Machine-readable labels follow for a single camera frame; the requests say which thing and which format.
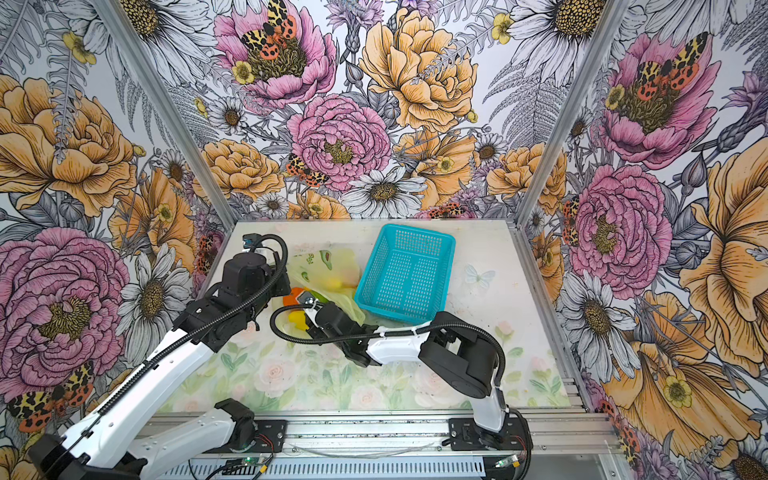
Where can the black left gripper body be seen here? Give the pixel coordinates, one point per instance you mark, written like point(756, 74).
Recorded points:
point(283, 291)

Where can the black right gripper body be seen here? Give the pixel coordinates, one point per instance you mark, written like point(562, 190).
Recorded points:
point(315, 330)

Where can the yellow-green plastic bag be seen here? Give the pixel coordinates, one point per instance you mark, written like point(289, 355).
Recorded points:
point(333, 272)

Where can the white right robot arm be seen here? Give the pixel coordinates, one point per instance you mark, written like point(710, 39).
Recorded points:
point(462, 355)

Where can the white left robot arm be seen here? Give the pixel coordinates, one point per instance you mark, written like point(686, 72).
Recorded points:
point(104, 445)

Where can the orange toy fruit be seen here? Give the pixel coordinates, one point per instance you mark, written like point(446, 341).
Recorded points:
point(295, 297)

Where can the green toy pepper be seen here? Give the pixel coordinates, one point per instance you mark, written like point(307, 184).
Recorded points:
point(319, 297)

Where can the yellow toy pepper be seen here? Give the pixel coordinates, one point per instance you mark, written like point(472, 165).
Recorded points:
point(298, 319)

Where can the teal plastic mesh basket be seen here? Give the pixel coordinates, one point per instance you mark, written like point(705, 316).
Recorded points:
point(407, 276)

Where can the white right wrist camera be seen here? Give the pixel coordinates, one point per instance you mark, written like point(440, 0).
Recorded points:
point(307, 298)

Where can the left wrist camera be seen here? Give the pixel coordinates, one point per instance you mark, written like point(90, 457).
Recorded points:
point(252, 241)

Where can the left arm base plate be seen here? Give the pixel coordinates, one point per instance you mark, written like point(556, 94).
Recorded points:
point(264, 436)

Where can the white vented cable duct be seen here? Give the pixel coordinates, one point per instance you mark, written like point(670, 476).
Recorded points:
point(414, 467)

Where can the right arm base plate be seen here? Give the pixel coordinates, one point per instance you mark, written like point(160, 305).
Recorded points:
point(480, 435)

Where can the aluminium front rail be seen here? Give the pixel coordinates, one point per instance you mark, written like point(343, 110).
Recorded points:
point(357, 433)

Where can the aluminium frame corner post left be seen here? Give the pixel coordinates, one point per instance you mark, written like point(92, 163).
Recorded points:
point(119, 26)

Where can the aluminium frame corner post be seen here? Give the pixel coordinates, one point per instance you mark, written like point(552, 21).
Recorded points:
point(119, 26)
point(606, 30)

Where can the aluminium frame corner post right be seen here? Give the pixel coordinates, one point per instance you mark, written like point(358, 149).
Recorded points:
point(606, 30)

